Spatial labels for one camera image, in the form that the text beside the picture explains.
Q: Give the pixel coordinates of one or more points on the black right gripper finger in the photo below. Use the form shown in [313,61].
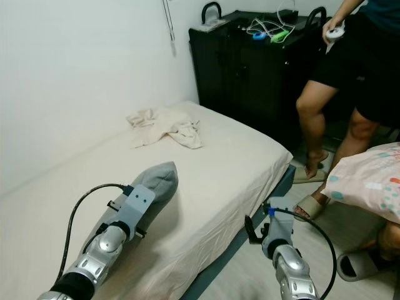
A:
[254,230]

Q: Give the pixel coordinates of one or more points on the flat white device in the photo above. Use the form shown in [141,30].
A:
[210,24]

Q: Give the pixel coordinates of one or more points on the beige slipper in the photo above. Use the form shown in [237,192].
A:
[300,177]

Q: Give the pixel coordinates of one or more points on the person right forearm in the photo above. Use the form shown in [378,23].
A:
[349,9]

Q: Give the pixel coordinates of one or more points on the white handheld controller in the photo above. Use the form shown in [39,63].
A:
[336,33]

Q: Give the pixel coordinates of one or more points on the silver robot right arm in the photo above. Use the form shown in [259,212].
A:
[294,278]

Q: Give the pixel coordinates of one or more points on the tan sandal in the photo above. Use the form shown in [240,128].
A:
[315,207]

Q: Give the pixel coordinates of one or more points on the seated person bare leg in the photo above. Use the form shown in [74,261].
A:
[390,240]

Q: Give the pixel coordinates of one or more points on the small green item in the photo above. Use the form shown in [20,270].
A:
[280,36]

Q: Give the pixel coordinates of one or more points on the standing person black shorts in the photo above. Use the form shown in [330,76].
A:
[369,75]

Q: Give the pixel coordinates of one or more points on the grey slipper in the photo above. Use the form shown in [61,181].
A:
[350,269]

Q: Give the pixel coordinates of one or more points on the small blue item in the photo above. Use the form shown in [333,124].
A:
[259,35]

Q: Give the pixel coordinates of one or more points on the person right hand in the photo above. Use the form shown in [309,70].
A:
[331,26]

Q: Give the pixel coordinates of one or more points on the crumpled cream towel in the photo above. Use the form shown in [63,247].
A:
[165,124]

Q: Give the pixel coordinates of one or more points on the black power adapter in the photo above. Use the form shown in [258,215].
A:
[287,15]

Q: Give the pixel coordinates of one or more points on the pink patterned pillow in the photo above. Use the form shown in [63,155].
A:
[369,181]

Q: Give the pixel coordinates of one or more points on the grey pillow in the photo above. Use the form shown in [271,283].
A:
[159,178]

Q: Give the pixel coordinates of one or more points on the beige bed sheet mattress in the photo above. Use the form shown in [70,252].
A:
[219,175]

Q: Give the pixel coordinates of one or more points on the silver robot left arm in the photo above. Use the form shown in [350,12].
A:
[100,262]

